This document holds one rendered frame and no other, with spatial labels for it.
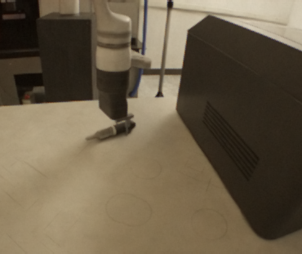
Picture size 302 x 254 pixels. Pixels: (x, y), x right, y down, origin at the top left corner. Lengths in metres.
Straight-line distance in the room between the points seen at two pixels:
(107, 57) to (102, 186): 0.26
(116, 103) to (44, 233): 0.30
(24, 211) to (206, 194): 0.35
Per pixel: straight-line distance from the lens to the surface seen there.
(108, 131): 0.58
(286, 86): 0.37
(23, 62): 2.07
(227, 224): 0.46
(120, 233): 0.41
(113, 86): 0.50
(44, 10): 2.02
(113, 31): 0.46
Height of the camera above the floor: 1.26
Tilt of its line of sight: 34 degrees down
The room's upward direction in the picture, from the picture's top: 6 degrees clockwise
